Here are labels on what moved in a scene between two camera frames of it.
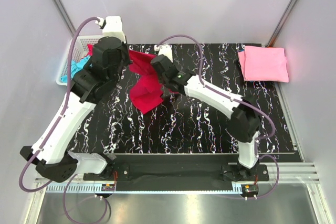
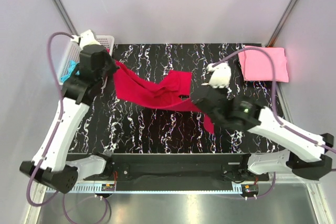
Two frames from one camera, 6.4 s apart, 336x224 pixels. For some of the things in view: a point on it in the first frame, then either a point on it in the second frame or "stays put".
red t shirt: [147, 90] to [166, 94]
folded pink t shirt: [263, 64] stays put
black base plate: [175, 172] stays put
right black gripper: [172, 64] to [224, 91]
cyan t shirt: [76, 66] stays put
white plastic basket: [80, 50] stays put
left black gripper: [126, 49] to [113, 67]
